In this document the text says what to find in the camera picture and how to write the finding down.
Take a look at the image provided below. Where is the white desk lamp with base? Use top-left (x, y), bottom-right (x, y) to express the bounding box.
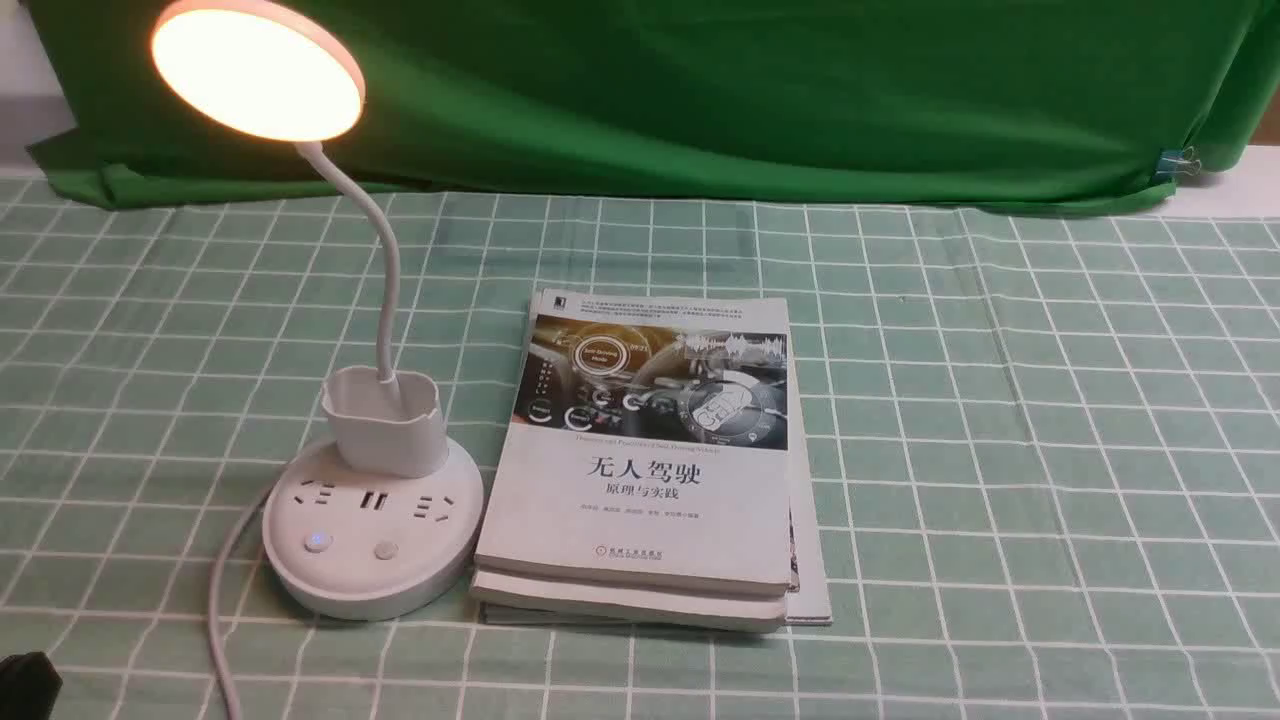
top-left (150, 1), bottom-right (484, 621)

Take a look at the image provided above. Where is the top white textbook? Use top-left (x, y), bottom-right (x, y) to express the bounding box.
top-left (475, 288), bottom-right (792, 596)

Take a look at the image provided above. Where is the middle white book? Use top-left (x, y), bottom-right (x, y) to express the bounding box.
top-left (470, 570), bottom-right (788, 633)

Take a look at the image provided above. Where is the green backdrop cloth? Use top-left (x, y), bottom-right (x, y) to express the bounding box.
top-left (20, 0), bottom-right (1280, 218)

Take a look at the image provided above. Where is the bottom thin white book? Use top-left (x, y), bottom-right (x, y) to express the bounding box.
top-left (477, 380), bottom-right (833, 628)

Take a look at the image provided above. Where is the green checkered tablecloth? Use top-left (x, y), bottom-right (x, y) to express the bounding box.
top-left (1, 177), bottom-right (1279, 719)

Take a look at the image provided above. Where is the blue binder clip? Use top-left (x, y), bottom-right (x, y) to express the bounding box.
top-left (1153, 146), bottom-right (1202, 184)

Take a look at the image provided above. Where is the black object at corner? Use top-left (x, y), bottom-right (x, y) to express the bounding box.
top-left (1, 651), bottom-right (63, 720)

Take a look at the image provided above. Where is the white lamp power cable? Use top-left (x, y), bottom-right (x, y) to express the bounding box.
top-left (207, 478), bottom-right (278, 720)

